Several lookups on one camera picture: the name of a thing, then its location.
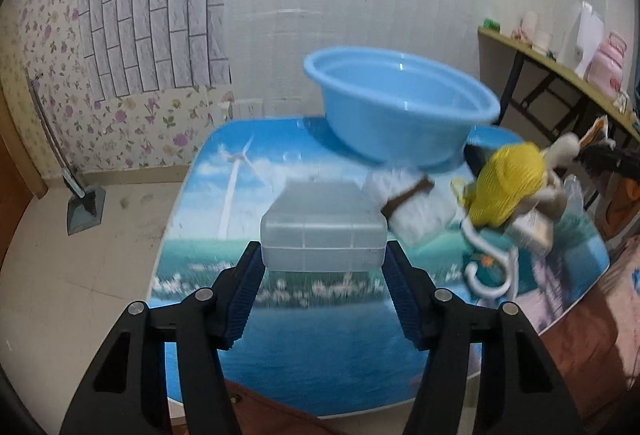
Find white charger plug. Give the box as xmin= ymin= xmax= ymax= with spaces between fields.
xmin=505 ymin=210 xmax=555 ymax=257

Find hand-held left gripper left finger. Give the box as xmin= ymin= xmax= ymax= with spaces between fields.
xmin=60 ymin=240 xmax=266 ymax=435

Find yellow and white plush toy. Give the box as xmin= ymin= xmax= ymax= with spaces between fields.
xmin=452 ymin=135 xmax=583 ymax=230

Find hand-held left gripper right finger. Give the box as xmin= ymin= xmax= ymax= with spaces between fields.
xmin=382 ymin=240 xmax=583 ymax=435

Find blue plastic basin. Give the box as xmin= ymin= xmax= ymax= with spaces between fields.
xmin=303 ymin=46 xmax=501 ymax=168

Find pink bedding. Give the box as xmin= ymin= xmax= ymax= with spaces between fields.
xmin=597 ymin=235 xmax=640 ymax=391

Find white plastic hook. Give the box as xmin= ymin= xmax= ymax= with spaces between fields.
xmin=461 ymin=215 xmax=519 ymax=302

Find white items on shelf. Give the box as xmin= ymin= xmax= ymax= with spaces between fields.
xmin=560 ymin=1 xmax=606 ymax=77

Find translucent plastic box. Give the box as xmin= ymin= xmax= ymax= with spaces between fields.
xmin=260 ymin=181 xmax=388 ymax=272

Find grey dustpan with handle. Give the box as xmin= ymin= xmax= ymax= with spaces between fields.
xmin=25 ymin=68 xmax=107 ymax=237

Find wooden desk with black legs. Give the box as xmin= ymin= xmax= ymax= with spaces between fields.
xmin=477 ymin=25 xmax=640 ymax=216

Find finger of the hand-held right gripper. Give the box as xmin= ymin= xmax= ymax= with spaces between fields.
xmin=575 ymin=145 xmax=640 ymax=177

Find pink bottle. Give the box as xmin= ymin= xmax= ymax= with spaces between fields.
xmin=585 ymin=32 xmax=629 ymax=97

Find beige plush toy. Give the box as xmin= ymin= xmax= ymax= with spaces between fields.
xmin=537 ymin=172 xmax=568 ymax=221

